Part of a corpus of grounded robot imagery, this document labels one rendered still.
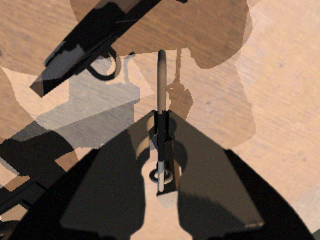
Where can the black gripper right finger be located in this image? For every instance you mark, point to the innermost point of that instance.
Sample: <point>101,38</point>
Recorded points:
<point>220,195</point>

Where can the brown wooden cabinet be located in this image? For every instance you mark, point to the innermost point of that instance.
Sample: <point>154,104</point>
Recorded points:
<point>91,38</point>

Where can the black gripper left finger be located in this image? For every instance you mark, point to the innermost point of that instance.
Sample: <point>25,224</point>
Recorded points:
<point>103,194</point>

